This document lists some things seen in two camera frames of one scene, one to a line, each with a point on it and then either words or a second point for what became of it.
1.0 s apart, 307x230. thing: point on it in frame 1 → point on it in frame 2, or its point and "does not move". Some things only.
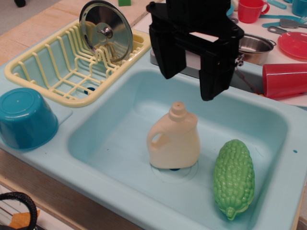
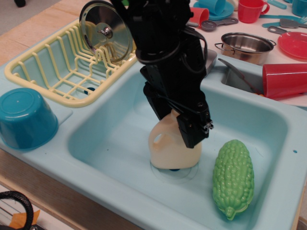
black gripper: x=170 y=25 → x=178 y=67
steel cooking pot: x=255 y=49 does not move
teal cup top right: x=299 y=7 does not move
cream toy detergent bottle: x=179 y=146 does not move
